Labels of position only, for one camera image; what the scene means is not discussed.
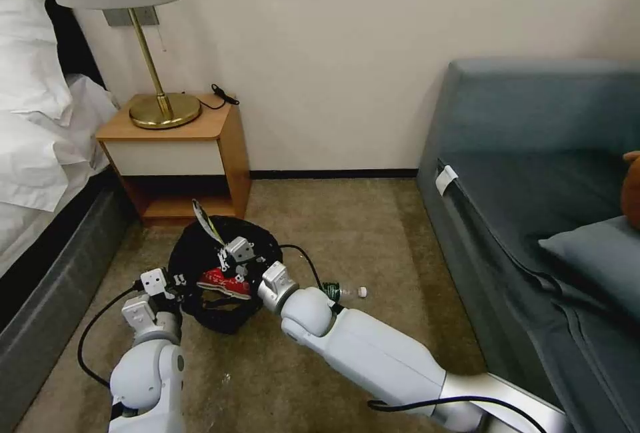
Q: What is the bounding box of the black round trash bin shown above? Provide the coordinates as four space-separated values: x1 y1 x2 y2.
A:
167 215 284 336

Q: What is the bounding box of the white yellow snack wrapper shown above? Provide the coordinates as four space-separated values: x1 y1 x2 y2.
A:
192 199 227 246

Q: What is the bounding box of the red snack packet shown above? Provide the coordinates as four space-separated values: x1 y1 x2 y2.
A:
196 267 254 300

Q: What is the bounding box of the crushed clear plastic bottle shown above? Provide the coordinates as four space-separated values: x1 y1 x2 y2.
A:
319 280 371 305

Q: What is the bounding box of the wooden nightstand with white drawer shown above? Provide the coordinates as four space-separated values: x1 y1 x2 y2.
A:
95 93 253 227

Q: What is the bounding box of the black skirting board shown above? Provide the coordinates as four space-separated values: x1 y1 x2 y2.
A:
249 167 419 180

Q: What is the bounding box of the white duvet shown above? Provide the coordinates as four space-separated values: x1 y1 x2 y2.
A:
0 72 122 262

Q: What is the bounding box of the white sofa label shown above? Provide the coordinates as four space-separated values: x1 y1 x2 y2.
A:
435 165 459 198

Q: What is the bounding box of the brass lamp with grey shade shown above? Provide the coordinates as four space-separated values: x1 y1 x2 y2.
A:
39 0 203 131

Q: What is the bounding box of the black headboard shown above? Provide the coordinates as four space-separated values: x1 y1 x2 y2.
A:
43 0 109 93

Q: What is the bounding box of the white pillow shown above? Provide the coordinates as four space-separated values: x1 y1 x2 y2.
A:
0 0 75 128

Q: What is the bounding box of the grey-blue sofa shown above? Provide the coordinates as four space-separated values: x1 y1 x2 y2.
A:
416 57 640 433

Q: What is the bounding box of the grey-blue sofa cushion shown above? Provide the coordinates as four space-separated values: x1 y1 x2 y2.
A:
537 215 640 315

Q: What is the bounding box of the brown plush toy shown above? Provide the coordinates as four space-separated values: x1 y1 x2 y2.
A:
620 150 640 230

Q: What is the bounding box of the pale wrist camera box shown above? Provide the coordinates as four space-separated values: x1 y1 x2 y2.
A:
226 236 257 265
140 267 169 300

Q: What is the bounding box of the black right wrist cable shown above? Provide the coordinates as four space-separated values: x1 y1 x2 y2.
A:
277 244 325 288

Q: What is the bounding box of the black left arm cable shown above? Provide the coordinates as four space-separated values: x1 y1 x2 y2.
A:
77 278 143 388

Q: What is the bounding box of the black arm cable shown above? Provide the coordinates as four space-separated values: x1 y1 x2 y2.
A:
367 395 501 413
77 278 143 388

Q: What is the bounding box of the dark grey bed frame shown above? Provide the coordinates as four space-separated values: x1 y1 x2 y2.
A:
0 184 132 350

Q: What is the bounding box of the black lamp cord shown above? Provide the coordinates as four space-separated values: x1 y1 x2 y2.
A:
199 83 239 111

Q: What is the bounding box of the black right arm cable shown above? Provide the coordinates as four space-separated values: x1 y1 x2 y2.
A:
367 395 501 413

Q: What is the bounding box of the grey wall socket plate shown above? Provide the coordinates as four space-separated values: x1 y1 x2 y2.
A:
103 5 161 29

